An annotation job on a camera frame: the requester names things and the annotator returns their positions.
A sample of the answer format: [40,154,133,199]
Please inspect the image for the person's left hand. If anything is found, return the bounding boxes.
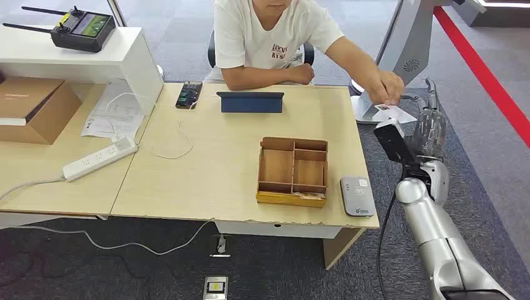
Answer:
[366,71,406,106]

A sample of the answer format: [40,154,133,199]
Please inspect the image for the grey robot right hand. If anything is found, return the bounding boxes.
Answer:
[399,77,448,161]

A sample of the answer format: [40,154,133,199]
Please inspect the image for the person's right hand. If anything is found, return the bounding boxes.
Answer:
[289,63,316,86]

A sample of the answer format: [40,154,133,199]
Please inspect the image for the white ID card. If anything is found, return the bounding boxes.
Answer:
[374,104,418,124]

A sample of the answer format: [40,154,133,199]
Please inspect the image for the person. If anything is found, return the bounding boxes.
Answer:
[204,0,406,106]

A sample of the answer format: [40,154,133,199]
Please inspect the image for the grey card reader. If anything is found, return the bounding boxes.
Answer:
[339,176,377,218]

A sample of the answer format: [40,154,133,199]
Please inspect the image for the grey white kiosk stand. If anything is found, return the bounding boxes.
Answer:
[349,0,488,125]

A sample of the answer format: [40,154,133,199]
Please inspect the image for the blue tablet case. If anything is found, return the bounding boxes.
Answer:
[216,91,285,114]

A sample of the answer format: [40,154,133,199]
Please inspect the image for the wooden compartment box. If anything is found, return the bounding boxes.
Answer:
[255,137,329,209]

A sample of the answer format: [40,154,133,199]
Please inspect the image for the black smartphone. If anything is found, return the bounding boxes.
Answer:
[175,81,204,110]

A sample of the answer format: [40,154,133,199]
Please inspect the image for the light wood desk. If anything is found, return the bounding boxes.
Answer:
[0,81,166,231]
[110,82,381,271]

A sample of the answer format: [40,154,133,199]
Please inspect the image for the grey platform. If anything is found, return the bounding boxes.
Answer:
[463,0,530,29]

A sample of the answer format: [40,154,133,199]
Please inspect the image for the white desk riser shelf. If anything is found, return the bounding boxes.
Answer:
[0,25,165,117]

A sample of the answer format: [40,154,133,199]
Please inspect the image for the printed paper sheets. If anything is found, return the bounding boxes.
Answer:
[81,78,146,139]

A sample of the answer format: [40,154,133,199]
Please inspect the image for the floor socket with plug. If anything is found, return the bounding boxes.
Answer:
[209,234,232,259]

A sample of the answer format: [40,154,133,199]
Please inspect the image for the metal pole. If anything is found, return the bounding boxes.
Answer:
[106,0,128,28]

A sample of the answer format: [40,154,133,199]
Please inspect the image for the black remote controller with antennas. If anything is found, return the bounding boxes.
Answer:
[2,5,117,53]

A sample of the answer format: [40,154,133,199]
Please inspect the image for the white power strip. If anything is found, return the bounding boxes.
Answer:
[62,136,139,183]

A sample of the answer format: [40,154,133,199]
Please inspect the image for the silver floor box yellow label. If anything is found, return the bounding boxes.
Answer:
[202,276,229,300]

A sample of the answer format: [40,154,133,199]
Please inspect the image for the brown cardboard box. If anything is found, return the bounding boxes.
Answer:
[0,76,83,146]

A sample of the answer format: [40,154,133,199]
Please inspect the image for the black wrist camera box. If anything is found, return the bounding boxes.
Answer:
[374,119,431,179]

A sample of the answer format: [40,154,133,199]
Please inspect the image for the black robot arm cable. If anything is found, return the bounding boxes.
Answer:
[376,163,409,300]

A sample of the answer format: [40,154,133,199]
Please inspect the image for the thin white phone cable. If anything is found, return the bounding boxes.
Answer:
[149,94,219,160]

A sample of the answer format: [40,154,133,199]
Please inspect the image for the white charger with cable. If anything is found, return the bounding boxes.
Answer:
[104,91,159,151]

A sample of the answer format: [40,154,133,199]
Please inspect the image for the long white cord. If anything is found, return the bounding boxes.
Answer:
[16,219,214,256]

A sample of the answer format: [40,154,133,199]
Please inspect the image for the white power strip cord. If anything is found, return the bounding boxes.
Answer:
[0,177,66,202]

